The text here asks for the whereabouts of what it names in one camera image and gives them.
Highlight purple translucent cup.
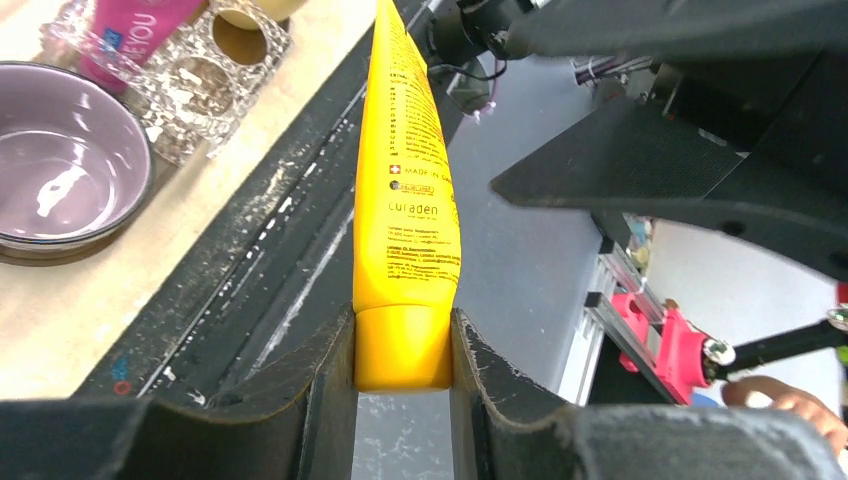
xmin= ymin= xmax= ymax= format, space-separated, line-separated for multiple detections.
xmin=1 ymin=61 xmax=155 ymax=254

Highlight clear glass toothbrush holder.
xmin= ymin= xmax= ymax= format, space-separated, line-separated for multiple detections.
xmin=36 ymin=1 xmax=292 ymax=166

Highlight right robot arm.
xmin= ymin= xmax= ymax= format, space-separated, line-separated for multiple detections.
xmin=419 ymin=1 xmax=847 ymax=282

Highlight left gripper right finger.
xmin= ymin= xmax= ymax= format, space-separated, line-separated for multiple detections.
xmin=450 ymin=309 xmax=843 ymax=479

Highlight pink clamp fixture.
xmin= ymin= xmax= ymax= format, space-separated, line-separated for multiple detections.
xmin=612 ymin=293 xmax=736 ymax=405

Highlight yellow mug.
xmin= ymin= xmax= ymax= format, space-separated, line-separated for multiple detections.
xmin=220 ymin=0 xmax=307 ymax=30

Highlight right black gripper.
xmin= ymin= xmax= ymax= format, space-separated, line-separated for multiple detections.
xmin=491 ymin=51 xmax=847 ymax=282

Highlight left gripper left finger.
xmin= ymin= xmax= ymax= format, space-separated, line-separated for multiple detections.
xmin=1 ymin=307 xmax=358 ymax=479

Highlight person hand at edge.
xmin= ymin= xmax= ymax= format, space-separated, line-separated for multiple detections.
xmin=721 ymin=375 xmax=847 ymax=456

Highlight yellow toothpaste tube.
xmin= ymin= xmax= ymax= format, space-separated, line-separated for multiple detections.
xmin=353 ymin=1 xmax=462 ymax=393

